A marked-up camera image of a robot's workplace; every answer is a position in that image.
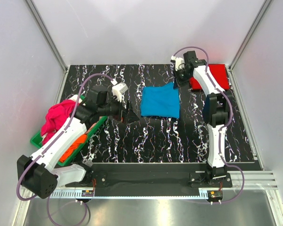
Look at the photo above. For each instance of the aluminium frame rail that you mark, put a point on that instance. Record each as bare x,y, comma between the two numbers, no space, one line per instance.
250,180

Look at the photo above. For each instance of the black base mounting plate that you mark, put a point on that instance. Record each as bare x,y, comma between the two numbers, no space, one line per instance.
145,175

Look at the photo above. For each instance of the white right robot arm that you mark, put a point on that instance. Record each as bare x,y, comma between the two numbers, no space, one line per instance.
217,112

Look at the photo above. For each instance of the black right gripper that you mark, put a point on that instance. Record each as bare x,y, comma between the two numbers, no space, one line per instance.
177,83

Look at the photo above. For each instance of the orange t shirt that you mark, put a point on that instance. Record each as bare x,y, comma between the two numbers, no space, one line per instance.
81,140

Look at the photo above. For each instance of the green plastic basket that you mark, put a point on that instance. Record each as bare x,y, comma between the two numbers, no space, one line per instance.
50,153

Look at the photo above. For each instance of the magenta t shirt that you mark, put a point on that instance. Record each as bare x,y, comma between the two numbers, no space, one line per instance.
55,119

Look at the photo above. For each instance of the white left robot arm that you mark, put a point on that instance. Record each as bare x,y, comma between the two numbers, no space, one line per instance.
38,172

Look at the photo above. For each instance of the red folded t shirt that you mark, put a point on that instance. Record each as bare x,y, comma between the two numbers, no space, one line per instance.
219,73

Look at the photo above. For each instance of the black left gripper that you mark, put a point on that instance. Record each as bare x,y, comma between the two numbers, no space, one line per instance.
128,114

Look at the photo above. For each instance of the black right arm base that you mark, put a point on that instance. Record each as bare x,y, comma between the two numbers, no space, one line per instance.
210,178

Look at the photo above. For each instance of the white slotted cable duct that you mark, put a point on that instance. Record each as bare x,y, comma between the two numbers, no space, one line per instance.
141,194

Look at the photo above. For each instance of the blue t shirt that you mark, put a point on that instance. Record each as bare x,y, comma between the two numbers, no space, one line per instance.
161,101

